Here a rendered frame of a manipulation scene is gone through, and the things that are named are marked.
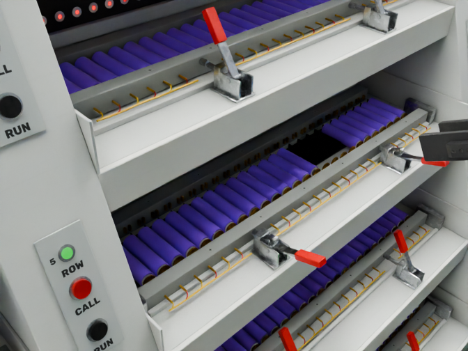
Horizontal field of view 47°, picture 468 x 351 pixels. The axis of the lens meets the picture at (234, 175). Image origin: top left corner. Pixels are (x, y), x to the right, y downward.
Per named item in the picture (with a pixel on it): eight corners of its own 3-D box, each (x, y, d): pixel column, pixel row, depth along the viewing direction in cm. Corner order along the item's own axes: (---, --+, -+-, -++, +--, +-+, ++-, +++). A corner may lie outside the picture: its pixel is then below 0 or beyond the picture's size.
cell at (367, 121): (350, 118, 88) (384, 133, 84) (344, 121, 87) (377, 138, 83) (352, 108, 87) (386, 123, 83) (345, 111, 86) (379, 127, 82)
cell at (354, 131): (336, 126, 85) (369, 143, 82) (328, 130, 84) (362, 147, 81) (337, 116, 84) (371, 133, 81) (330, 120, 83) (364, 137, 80)
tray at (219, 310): (455, 156, 88) (473, 106, 82) (166, 389, 53) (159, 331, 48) (355, 110, 99) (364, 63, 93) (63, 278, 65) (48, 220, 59)
